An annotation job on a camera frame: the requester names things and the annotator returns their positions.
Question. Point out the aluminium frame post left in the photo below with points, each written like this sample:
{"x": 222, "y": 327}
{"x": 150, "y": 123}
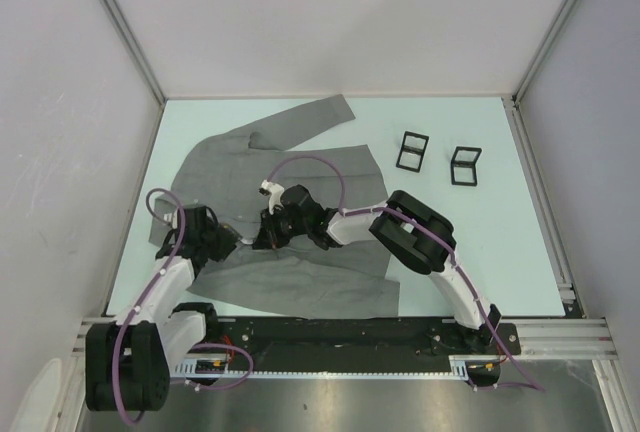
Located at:
{"x": 134, "y": 49}

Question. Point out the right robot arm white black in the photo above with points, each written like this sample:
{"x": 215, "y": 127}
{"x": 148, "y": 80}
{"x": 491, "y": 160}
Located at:
{"x": 420, "y": 238}

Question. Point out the aluminium frame post right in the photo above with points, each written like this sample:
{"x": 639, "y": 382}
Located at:
{"x": 544, "y": 49}

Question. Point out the grey button-up shirt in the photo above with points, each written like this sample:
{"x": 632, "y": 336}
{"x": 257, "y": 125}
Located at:
{"x": 225, "y": 154}

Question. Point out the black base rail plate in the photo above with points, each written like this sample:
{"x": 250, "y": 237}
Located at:
{"x": 382, "y": 344}

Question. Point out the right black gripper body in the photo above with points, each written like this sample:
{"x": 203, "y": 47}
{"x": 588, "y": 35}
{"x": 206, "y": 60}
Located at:
{"x": 284, "y": 227}

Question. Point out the black frame stand right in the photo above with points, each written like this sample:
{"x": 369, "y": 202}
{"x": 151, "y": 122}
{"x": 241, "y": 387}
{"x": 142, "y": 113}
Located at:
{"x": 463, "y": 166}

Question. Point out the black frame stand left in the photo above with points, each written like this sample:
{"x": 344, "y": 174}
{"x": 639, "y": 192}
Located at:
{"x": 412, "y": 152}

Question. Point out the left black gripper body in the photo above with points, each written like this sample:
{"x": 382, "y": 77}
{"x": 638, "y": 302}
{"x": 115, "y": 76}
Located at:
{"x": 215, "y": 240}

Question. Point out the white slotted cable duct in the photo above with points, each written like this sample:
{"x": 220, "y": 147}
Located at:
{"x": 207, "y": 371}

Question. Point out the black frame stand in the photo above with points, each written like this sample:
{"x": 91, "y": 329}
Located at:
{"x": 412, "y": 152}
{"x": 463, "y": 166}

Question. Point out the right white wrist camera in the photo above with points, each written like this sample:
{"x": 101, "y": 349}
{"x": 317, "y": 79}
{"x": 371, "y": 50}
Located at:
{"x": 273, "y": 191}

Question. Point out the aluminium frame post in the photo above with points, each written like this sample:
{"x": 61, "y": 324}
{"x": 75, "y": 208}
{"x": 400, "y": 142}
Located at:
{"x": 134, "y": 49}
{"x": 544, "y": 49}

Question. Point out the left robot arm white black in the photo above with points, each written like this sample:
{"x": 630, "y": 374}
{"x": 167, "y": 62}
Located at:
{"x": 129, "y": 360}

